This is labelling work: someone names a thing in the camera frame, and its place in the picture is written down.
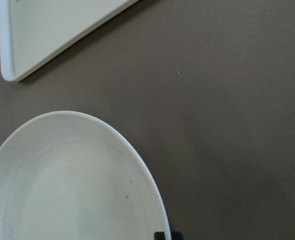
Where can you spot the cream round plate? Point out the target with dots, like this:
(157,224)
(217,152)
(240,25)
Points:
(67,175)

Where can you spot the cream rabbit tray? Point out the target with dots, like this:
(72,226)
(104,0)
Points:
(32,32)

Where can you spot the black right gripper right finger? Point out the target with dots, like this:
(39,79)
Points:
(175,235)

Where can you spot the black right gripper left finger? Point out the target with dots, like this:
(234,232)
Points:
(159,235)

